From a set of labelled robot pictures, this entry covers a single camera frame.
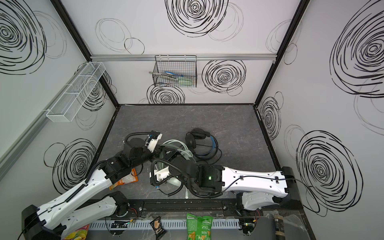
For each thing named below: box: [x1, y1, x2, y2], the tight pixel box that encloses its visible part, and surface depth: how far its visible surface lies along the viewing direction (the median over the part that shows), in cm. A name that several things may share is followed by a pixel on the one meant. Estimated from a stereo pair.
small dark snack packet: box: [149, 216, 167, 240], surface depth 69 cm
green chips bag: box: [186, 213, 213, 240], surface depth 67 cm
